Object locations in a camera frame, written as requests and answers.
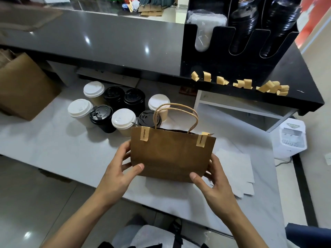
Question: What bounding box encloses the white support panel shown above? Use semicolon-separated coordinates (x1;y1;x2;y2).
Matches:
47;60;78;87

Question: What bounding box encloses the person's right hand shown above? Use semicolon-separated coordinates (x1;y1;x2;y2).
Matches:
189;153;244;223

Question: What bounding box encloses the white small appliance on floor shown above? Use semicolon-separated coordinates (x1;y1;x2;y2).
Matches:
271;117;308;161

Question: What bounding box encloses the person's left forearm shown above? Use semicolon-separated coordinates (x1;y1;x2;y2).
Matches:
41;191;122;248

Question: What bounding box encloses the red banner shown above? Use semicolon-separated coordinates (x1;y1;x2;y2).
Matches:
295;0;331;50

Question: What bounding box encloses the black acrylic organizer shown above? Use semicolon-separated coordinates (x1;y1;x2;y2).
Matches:
181;0;302;83

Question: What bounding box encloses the black body harness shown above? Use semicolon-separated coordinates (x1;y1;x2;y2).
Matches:
98;217;213;248

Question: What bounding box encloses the person's left hand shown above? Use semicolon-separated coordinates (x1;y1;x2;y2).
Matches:
94;140;146;207

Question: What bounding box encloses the plastic wrapped white pack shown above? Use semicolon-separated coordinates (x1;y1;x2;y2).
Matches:
186;10;228;53

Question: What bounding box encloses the single tan tape strip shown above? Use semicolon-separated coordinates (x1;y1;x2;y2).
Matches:
140;126;151;142
195;132;213;148

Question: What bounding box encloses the stack of white paper sheets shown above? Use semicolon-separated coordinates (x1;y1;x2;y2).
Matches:
202;148;255;199

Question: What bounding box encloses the brown paper bag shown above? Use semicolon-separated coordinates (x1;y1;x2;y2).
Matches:
129;103;217;183
0;49;60;122

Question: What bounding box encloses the row of tan tape strips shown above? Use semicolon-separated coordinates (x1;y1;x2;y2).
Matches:
191;71;290;96

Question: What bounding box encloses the person's white shirt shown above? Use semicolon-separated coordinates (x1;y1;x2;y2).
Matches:
111;225;208;248

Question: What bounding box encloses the group of lidded coffee cups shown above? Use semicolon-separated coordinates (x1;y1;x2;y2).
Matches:
68;81;171;136

